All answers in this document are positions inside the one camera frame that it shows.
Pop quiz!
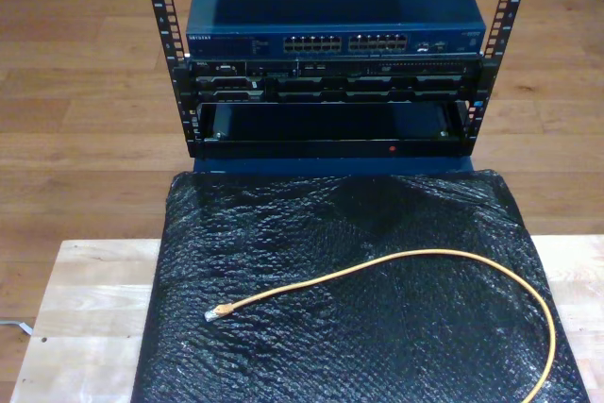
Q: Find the blue rack base panel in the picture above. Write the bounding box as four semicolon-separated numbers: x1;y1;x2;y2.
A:
192;157;475;176

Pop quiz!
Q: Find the black rack shelf tray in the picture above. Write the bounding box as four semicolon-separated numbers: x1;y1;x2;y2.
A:
195;100;473;160

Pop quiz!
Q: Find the grey flat ribbon cable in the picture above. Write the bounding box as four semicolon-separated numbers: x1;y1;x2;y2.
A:
0;319;35;336

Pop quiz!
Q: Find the black rack server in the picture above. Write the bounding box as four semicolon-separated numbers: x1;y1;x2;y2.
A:
186;57;482;105

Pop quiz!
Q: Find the black textured mat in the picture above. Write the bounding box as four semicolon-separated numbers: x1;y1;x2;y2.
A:
130;169;591;403

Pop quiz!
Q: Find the yellow network cable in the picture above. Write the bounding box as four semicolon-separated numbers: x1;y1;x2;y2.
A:
203;248;557;403

